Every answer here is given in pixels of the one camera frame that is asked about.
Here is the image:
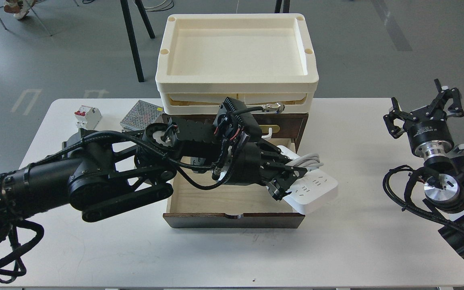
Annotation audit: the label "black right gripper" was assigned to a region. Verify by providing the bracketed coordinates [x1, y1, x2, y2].
[383, 79, 464, 157]

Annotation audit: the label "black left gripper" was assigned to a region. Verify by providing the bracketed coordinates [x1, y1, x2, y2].
[220, 139, 308, 201]

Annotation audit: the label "white power strip with cable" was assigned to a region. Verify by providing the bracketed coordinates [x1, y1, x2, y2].
[278, 145, 338, 215]

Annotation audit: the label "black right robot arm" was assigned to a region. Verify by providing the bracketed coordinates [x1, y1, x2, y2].
[383, 79, 464, 259]

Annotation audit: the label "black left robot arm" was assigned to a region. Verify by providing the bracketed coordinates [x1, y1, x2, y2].
[0, 114, 308, 284]

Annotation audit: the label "open wooden drawer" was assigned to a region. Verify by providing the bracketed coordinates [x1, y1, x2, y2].
[163, 138, 306, 229]

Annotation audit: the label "cream plastic tray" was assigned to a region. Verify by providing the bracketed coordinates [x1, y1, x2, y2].
[156, 13, 319, 114]

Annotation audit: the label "silver mesh power supply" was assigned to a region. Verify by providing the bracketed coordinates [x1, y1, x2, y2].
[120, 100, 164, 132]

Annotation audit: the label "white circuit breaker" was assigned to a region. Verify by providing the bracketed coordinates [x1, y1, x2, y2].
[74, 106, 102, 130]

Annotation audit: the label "black table legs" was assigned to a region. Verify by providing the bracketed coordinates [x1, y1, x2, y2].
[120, 0, 156, 83]

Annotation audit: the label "metal chair legs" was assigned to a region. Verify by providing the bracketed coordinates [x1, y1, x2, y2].
[0, 0, 79, 37]

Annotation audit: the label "white drawer handle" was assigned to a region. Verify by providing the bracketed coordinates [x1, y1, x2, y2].
[262, 127, 273, 141]

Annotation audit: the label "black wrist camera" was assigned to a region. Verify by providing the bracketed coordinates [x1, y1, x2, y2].
[212, 97, 263, 143]

